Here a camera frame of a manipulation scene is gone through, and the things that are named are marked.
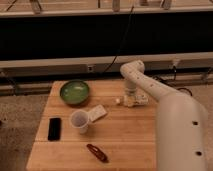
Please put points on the black smartphone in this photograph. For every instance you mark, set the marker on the black smartphone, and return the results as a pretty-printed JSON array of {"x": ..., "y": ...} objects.
[{"x": 54, "y": 129}]

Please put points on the white plastic cup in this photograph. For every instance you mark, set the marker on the white plastic cup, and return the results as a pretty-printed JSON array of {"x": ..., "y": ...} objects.
[{"x": 80, "y": 120}]

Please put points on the green bowl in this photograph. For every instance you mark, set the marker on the green bowl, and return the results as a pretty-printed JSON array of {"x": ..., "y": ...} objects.
[{"x": 74, "y": 92}]

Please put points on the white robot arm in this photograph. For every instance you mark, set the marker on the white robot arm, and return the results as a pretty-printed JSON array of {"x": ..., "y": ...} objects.
[{"x": 179, "y": 121}]

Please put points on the small white bottle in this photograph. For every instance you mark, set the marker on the small white bottle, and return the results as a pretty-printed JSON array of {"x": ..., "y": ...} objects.
[{"x": 119, "y": 101}]

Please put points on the white rectangular sponge block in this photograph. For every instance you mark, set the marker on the white rectangular sponge block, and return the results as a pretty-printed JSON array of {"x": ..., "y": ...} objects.
[{"x": 97, "y": 112}]

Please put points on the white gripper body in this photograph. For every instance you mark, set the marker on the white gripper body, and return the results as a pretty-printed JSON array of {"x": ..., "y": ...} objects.
[{"x": 135, "y": 100}]

